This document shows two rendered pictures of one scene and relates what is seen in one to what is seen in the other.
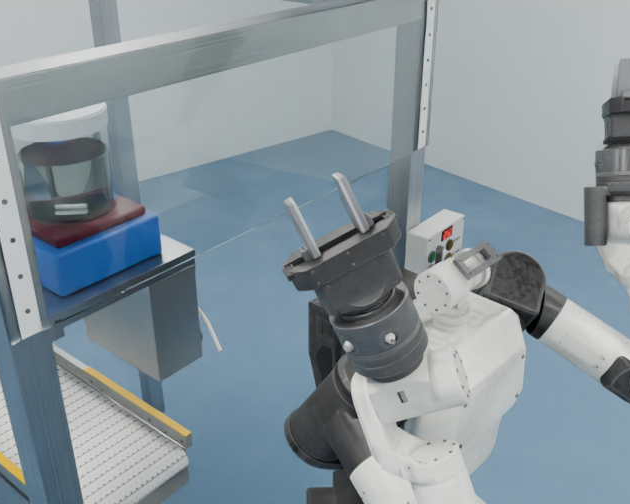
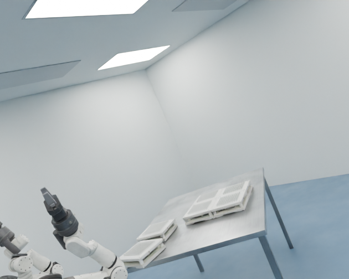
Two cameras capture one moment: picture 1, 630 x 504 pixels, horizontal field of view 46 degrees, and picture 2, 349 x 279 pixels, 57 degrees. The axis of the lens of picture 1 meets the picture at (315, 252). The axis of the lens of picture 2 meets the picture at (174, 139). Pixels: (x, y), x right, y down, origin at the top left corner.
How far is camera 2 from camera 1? 1.34 m
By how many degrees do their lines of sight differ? 93
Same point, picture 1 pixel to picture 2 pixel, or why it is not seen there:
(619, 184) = (10, 235)
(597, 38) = not seen: outside the picture
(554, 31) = not seen: outside the picture
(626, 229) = (22, 241)
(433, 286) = (24, 261)
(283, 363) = not seen: outside the picture
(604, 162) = (0, 234)
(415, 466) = (93, 244)
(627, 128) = not seen: outside the picture
